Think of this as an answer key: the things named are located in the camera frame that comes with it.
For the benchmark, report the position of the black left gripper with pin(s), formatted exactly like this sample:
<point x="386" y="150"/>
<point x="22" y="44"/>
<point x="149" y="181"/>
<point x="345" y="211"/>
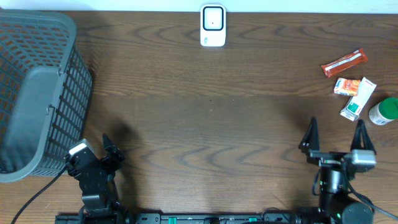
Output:
<point x="112" y="160"/>

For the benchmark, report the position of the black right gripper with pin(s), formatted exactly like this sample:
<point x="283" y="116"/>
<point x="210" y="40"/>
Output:
<point x="331" y="159"/>

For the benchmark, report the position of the white green carton box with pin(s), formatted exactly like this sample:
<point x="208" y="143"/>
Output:
<point x="356" y="104"/>

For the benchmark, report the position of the orange tissue pack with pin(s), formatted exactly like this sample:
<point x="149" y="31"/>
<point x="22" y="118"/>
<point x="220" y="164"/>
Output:
<point x="346" y="87"/>

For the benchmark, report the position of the green lid seasoning jar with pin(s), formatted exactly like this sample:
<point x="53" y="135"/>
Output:
<point x="384" y="112"/>

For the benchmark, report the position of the red chocolate bar wrapper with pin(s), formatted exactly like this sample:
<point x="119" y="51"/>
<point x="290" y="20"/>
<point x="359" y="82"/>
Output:
<point x="345" y="62"/>

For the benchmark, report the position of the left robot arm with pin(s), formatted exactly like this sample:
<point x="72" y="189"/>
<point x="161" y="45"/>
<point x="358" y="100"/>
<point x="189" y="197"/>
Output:
<point x="101" y="201"/>

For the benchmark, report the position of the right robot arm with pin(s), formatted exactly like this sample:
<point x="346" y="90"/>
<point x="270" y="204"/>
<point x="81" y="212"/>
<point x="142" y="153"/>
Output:
<point x="338" y="202"/>

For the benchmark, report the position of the white barcode scanner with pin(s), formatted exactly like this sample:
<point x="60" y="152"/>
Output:
<point x="212" y="25"/>

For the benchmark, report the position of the grey plastic shopping basket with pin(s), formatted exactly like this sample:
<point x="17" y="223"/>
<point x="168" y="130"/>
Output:
<point x="46" y="90"/>

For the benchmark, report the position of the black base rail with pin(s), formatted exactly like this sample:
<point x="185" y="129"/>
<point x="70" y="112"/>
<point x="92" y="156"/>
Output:
<point x="156" y="218"/>

